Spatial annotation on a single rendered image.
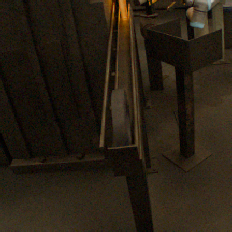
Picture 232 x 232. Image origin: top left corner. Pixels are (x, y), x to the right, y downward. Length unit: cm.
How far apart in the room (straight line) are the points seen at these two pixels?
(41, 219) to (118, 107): 93
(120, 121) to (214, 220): 80
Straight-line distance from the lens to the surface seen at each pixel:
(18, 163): 182
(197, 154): 170
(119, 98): 77
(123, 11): 174
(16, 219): 161
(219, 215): 143
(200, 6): 196
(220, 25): 262
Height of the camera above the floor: 113
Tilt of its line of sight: 33 degrees down
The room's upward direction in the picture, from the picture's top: 11 degrees counter-clockwise
